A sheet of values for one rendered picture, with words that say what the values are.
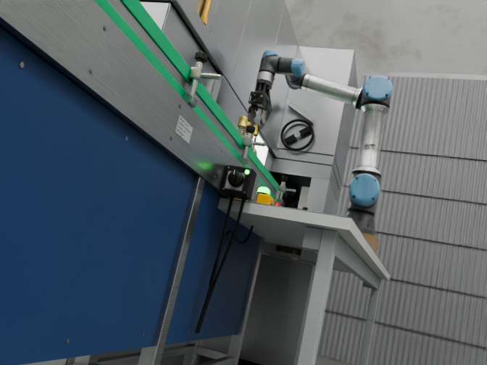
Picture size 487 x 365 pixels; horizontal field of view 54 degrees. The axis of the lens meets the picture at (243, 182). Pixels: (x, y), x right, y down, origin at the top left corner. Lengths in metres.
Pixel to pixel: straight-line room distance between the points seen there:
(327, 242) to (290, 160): 1.73
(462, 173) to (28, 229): 4.88
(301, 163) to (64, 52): 2.38
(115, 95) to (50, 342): 0.42
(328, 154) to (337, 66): 0.60
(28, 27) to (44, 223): 0.28
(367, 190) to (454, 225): 3.33
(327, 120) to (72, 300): 2.42
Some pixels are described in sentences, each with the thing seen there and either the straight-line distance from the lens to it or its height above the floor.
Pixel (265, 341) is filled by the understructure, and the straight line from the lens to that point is 2.90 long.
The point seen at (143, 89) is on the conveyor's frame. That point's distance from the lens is 0.91.
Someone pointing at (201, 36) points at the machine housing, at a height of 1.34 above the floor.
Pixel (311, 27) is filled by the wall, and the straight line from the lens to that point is 6.35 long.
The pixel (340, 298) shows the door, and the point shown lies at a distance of 5.16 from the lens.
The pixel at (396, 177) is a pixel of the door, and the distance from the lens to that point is 5.32.
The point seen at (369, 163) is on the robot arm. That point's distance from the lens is 1.96.
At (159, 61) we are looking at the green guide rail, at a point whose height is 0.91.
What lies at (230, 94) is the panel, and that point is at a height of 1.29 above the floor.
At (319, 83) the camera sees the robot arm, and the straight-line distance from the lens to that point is 2.22.
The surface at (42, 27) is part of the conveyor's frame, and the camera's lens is 0.71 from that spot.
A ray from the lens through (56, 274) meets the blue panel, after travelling 0.83.
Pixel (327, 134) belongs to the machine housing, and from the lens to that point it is 3.03.
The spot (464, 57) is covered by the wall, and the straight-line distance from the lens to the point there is 5.91.
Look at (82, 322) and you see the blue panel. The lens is 0.92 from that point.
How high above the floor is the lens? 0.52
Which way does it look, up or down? 12 degrees up
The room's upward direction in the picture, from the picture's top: 13 degrees clockwise
